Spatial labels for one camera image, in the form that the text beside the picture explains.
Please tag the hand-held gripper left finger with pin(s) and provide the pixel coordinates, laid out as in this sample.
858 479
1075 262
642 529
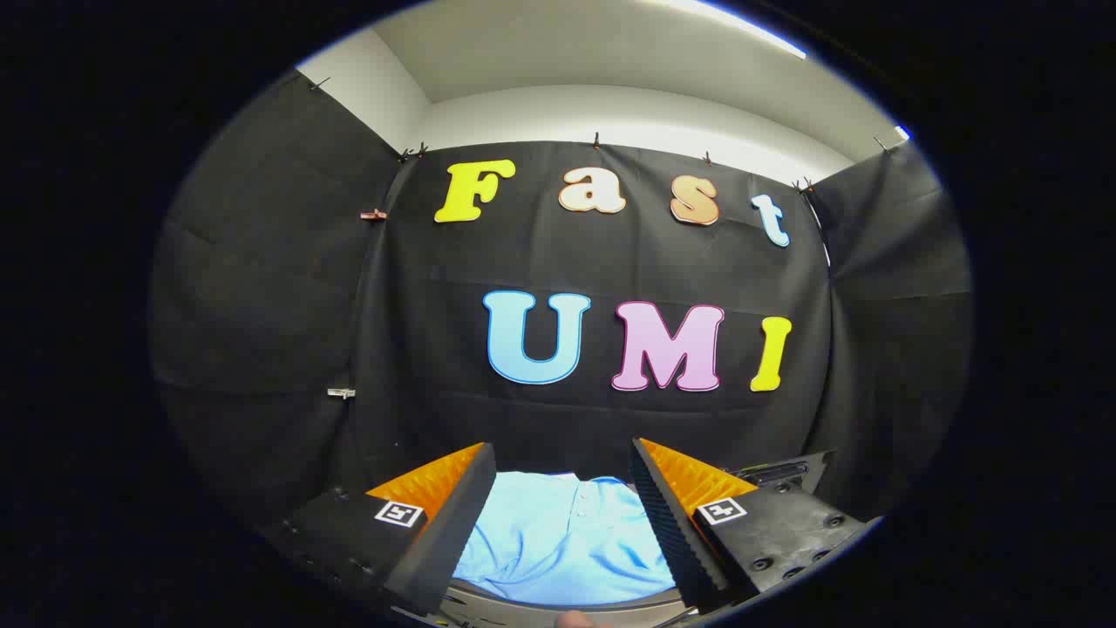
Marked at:
453 532

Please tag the copper clip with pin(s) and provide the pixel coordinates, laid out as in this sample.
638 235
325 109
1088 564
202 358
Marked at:
373 214

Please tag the light blue polo shirt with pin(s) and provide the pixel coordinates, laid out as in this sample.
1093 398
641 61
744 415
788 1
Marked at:
558 541

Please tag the black backdrop cloth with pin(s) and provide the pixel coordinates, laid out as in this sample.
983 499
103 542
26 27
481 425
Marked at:
558 419

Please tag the dark glass washing machine lid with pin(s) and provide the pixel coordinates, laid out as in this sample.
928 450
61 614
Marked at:
785 464

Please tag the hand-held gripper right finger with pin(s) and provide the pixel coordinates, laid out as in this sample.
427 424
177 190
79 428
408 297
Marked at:
671 532

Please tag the silver clip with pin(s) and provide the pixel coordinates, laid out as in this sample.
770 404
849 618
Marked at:
341 393

